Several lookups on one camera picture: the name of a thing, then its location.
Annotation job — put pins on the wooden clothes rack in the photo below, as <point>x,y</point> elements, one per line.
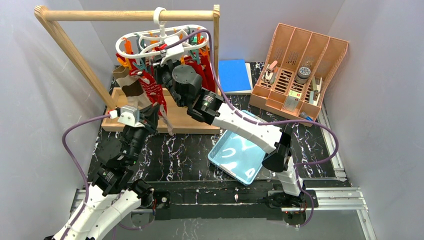
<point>50,19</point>

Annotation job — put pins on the blue folder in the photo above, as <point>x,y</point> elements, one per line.
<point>233,76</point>

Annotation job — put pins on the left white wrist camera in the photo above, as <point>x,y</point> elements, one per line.
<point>127,115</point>

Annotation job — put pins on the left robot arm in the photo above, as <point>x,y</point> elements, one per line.
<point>108,196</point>

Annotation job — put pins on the light blue plastic basket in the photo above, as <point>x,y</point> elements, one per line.
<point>238,157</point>

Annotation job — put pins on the stapler in organizer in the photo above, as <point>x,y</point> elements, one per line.
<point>269,72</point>

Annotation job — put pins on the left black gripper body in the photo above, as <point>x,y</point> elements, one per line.
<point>147,118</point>

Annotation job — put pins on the brown striped hanging sock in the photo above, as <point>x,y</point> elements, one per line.
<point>131,87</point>

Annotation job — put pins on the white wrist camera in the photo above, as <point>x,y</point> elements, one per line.
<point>127,115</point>
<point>172,54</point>

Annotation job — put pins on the white board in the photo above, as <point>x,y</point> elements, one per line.
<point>249,75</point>

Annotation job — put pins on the grey round tin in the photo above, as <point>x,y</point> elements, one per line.
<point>303,74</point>

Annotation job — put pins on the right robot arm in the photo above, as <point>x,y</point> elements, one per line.
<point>205,106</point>

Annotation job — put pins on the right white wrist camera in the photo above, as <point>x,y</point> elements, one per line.
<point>172,54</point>

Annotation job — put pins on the red santa hanging sock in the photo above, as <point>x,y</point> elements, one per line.
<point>154,91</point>

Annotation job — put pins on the metal base rail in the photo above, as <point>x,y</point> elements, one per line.
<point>213,200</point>

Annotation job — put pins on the pink desk file organizer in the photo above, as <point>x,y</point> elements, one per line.
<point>293,48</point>

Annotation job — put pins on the white small box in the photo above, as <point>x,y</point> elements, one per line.
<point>292,100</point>

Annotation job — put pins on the beige sock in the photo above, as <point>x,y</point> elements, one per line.
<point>165,119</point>

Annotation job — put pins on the white sock hanger with clips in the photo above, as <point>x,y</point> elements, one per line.
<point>134,47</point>

